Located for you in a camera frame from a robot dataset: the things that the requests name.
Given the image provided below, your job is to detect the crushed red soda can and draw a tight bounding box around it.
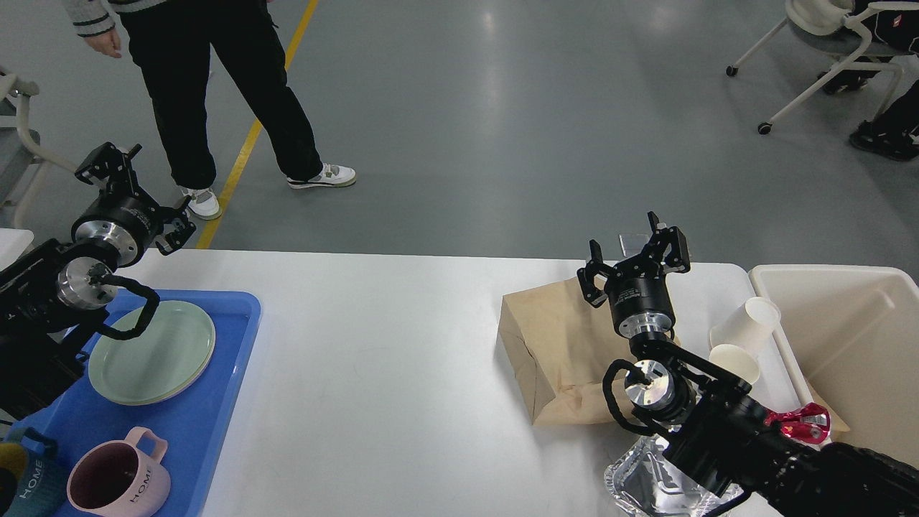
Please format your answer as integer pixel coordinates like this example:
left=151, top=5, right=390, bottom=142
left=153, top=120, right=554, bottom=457
left=764, top=402, right=831, bottom=445

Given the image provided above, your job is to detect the white chair left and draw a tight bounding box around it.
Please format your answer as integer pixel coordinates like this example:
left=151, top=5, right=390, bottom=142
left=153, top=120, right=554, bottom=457
left=1, top=67, right=78, bottom=230

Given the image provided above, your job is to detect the light green plate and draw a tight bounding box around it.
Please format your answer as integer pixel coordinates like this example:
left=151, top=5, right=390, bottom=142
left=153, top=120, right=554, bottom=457
left=88, top=300, right=216, bottom=406

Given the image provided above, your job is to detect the beige plastic bin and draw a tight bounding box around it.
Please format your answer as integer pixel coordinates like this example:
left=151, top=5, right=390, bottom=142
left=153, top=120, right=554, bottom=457
left=750, top=264, right=918, bottom=465

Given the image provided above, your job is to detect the upright white paper cup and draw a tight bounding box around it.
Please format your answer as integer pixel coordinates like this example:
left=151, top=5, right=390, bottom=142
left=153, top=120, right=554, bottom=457
left=709, top=343, right=761, bottom=385

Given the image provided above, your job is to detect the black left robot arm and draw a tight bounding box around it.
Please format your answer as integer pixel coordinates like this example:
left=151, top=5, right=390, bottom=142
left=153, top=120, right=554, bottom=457
left=1, top=143, right=196, bottom=420

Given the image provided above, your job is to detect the lying white paper cup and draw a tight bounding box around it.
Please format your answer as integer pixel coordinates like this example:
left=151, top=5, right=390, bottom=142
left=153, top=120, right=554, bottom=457
left=709, top=297, right=781, bottom=358

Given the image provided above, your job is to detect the white office chair right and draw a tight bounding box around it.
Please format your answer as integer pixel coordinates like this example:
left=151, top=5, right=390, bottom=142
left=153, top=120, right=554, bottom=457
left=726, top=1, right=917, bottom=135

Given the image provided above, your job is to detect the blue and yellow mug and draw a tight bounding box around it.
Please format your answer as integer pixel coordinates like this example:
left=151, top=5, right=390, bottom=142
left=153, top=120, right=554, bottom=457
left=1, top=427, right=68, bottom=516

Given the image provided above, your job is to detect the pink mug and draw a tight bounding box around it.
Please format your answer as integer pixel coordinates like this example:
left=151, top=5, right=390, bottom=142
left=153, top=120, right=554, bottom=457
left=66, top=427, right=171, bottom=516

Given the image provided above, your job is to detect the blue plastic tray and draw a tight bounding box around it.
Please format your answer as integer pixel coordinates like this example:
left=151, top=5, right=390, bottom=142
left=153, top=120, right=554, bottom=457
left=14, top=290, right=261, bottom=516

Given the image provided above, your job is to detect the aluminium foil tray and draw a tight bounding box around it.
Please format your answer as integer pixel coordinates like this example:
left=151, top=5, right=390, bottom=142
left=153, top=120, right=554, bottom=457
left=604, top=435, right=742, bottom=516

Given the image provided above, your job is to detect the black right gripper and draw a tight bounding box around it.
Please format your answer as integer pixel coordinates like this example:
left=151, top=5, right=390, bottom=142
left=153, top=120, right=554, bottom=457
left=577, top=210, right=691, bottom=338

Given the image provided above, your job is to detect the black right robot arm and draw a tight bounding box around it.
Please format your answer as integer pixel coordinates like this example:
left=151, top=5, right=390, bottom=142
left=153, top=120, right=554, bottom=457
left=577, top=212, right=918, bottom=516

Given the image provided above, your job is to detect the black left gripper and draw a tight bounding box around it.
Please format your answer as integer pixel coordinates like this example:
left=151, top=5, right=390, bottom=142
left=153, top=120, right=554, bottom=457
left=72, top=143, right=197, bottom=267

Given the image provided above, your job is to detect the person in black trousers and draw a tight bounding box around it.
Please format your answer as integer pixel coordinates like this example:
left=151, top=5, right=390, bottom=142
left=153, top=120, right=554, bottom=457
left=62, top=0, right=358, bottom=221

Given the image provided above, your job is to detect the white table edge left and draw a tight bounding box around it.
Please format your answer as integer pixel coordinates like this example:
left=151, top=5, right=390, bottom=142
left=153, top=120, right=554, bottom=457
left=0, top=227, right=35, bottom=269

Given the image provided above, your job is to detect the brown paper bag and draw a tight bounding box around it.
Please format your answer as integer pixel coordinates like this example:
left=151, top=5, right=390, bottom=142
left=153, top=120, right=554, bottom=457
left=498, top=278, right=634, bottom=426

